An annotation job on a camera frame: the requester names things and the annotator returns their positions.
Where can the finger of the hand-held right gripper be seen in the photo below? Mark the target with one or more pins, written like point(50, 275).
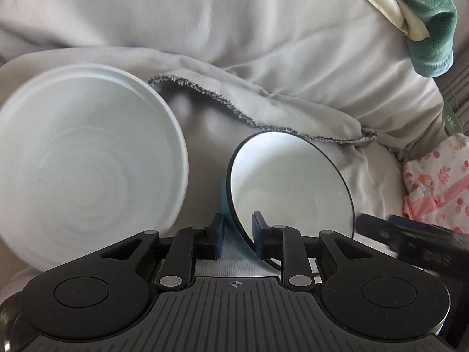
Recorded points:
point(403, 222)
point(377, 231)

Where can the large white bowl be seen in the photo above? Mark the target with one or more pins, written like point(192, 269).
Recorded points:
point(91, 161)

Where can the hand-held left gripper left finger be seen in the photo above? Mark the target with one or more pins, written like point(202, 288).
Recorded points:
point(219, 236)

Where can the grey frayed-edge blanket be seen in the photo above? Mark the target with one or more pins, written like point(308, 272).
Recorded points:
point(220, 117)

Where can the green towel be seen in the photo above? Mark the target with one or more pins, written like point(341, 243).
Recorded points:
point(428, 18)

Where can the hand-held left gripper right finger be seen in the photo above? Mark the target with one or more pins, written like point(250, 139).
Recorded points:
point(256, 235)

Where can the green tag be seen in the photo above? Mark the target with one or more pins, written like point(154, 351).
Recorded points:
point(451, 119)

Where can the blue bowl with black rim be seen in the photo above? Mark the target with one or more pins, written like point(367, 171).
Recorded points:
point(293, 179)

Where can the white pink floral cloth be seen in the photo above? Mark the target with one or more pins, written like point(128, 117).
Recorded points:
point(443, 165)

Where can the grey pillow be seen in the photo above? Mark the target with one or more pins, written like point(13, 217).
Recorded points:
point(238, 25)

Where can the beige sofa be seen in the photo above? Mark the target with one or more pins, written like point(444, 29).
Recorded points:
point(458, 88)

